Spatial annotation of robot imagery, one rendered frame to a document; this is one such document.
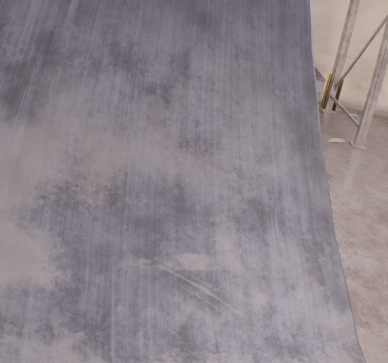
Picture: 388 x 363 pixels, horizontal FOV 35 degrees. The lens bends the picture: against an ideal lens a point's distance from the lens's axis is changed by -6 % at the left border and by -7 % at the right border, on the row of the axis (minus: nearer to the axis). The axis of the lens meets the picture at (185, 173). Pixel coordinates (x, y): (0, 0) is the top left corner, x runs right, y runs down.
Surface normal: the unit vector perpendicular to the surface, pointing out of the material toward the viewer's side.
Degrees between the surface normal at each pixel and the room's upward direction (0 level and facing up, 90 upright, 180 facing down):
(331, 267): 15
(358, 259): 0
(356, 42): 90
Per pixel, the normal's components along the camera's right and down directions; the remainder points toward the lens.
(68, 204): 0.23, -0.75
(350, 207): 0.22, -0.89
